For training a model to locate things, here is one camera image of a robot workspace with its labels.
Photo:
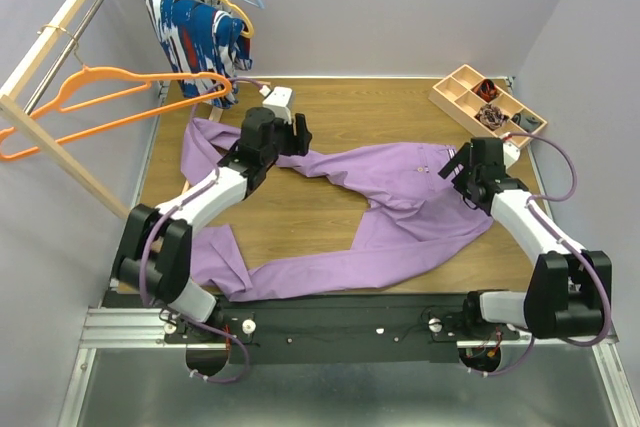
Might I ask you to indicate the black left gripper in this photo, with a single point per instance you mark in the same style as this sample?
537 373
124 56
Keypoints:
297 145

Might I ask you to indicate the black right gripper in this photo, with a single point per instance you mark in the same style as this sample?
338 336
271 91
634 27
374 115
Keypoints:
463 156

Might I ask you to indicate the purple trousers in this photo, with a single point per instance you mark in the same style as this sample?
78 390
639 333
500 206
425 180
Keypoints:
368 218

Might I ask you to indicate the orange plastic hanger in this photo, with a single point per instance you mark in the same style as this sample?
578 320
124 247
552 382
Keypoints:
142 82

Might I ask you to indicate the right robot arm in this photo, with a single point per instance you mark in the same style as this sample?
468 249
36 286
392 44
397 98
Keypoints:
569 292

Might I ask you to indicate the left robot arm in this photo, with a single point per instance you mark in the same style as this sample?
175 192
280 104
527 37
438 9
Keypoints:
154 253

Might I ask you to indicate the patterned rolled item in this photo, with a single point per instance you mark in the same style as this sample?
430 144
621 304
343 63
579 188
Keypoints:
491 117

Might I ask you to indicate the wooden compartment tray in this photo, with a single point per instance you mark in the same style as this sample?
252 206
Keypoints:
454 96

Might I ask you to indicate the red black rolled item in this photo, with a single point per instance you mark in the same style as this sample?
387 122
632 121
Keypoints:
486 90

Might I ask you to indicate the grey rolled item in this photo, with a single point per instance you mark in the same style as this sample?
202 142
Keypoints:
527 122

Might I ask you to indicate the blue white patterned garment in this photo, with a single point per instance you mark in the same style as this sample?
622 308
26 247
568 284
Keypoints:
196 37

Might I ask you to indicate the metal hanging rod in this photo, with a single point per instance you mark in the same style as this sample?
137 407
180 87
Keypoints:
70 48

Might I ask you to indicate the wooden clothes rack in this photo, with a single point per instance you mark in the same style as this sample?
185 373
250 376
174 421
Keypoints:
23 119

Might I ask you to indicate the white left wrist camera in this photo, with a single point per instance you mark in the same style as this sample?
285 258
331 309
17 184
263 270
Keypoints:
280 101

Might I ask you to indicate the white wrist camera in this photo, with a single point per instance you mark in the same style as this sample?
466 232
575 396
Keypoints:
511 152
280 101

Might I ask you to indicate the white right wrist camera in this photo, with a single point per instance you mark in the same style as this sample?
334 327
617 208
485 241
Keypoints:
511 152

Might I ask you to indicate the black mounting base plate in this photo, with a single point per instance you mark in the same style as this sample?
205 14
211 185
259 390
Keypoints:
331 329

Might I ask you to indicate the aluminium rail frame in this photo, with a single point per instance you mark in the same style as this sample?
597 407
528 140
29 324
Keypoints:
129 379

